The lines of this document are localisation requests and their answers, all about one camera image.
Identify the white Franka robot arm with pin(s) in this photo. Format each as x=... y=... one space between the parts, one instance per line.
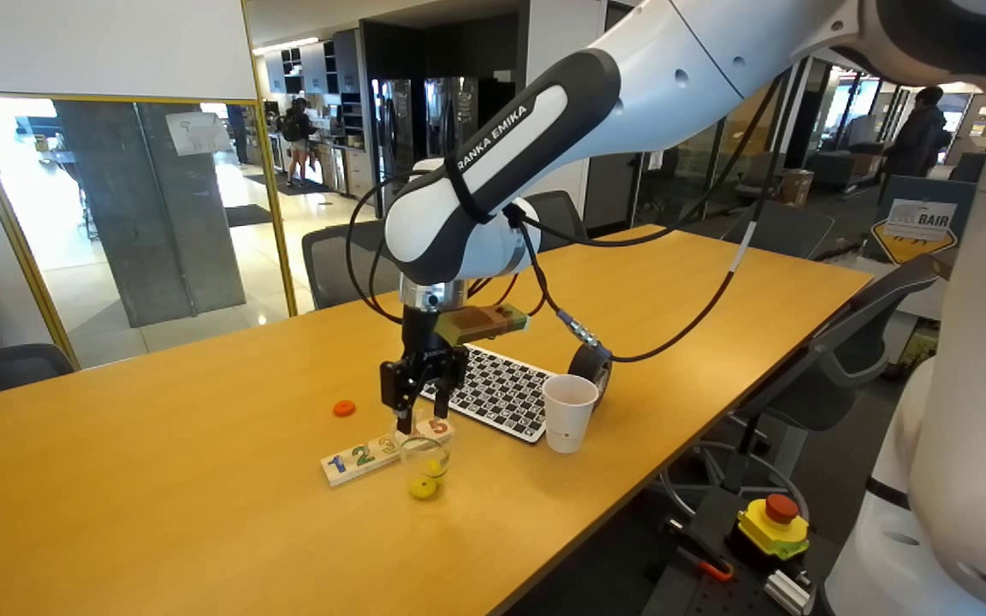
x=650 y=79

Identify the black armrest office chair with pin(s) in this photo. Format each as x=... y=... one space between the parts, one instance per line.
x=845 y=343

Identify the checkered calibration board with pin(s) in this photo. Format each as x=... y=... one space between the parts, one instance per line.
x=503 y=396

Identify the clear plastic cup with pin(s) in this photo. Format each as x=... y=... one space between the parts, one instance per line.
x=415 y=458

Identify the yellow red emergency stop button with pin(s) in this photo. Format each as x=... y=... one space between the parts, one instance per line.
x=770 y=531

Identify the white paper cup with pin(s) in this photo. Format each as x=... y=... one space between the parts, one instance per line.
x=569 y=417

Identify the person in dark jacket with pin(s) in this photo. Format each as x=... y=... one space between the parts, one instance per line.
x=923 y=132

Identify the grey office chair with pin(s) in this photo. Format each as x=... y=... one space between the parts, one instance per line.
x=333 y=263

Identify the white paper sheet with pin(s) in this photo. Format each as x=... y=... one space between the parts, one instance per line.
x=199 y=132

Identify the black display cabinet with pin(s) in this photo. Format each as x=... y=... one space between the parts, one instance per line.
x=400 y=113

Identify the yellow white floor sign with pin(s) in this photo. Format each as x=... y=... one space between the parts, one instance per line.
x=914 y=225

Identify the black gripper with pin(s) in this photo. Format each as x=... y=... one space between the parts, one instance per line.
x=425 y=343

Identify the dark office chair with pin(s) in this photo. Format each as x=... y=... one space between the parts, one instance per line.
x=0 y=371

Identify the distant standing person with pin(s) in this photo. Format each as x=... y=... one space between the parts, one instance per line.
x=300 y=137

